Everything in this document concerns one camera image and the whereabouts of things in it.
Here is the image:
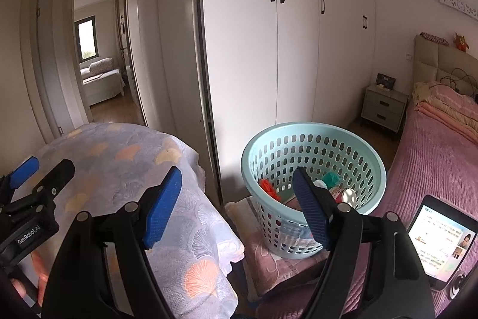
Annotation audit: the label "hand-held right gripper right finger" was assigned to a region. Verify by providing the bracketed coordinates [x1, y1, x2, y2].
[292, 167, 436, 319]

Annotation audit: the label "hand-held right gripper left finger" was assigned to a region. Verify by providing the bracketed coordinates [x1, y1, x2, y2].
[37, 166, 183, 319]

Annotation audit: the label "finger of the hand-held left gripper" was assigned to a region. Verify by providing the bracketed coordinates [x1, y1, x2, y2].
[0, 155, 40, 193]
[8, 158, 75, 216]

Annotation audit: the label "teal plastic basket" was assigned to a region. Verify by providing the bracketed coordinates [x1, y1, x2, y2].
[241, 122, 388, 260]

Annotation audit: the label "person's left hand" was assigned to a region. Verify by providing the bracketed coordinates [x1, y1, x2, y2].
[10, 278, 39, 305]

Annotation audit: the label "metal can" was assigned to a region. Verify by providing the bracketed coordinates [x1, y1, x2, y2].
[330, 187, 358, 209]

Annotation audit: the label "teal crumpled wrapper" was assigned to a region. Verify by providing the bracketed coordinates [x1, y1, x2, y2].
[323, 171, 342, 189]

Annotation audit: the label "red crumpled wrapper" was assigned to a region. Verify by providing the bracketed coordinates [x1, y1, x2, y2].
[258, 179, 284, 202]

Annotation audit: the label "leaf printed grey cloth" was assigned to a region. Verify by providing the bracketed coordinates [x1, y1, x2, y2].
[11, 123, 245, 319]

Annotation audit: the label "light sofa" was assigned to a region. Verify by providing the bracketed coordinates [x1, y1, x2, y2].
[79, 57, 125, 106]

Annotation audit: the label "grey nightstand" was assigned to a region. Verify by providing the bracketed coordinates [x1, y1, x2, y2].
[360, 84, 409, 135]

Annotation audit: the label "bed with pink blanket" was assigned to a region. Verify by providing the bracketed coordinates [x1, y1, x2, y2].
[258, 82, 478, 319]

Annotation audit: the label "black smartphone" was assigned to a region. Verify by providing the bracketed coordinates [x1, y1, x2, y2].
[406, 194, 478, 291]

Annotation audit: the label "dark framed window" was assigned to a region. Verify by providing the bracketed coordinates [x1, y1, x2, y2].
[75, 16, 98, 63]

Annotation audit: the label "folded pink and yellow blankets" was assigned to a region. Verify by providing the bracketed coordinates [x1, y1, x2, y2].
[413, 82, 478, 146]

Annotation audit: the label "white wardrobe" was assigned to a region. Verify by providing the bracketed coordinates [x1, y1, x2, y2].
[194, 0, 376, 193]

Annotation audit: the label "beige padded headboard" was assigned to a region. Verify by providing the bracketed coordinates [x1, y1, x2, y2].
[413, 35, 478, 97]

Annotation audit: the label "patterned cloth strip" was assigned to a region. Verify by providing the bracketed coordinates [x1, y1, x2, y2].
[420, 32, 449, 47]

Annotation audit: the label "orange plush toy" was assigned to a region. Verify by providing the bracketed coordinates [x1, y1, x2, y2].
[453, 33, 470, 51]

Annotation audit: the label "dark photo frame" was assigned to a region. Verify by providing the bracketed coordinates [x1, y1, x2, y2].
[375, 73, 396, 90]

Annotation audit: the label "black cable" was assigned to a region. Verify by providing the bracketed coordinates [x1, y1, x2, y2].
[440, 68, 478, 97]

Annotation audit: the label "white wall decoration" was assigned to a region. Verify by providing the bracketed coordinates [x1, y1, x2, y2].
[438, 0, 478, 19]

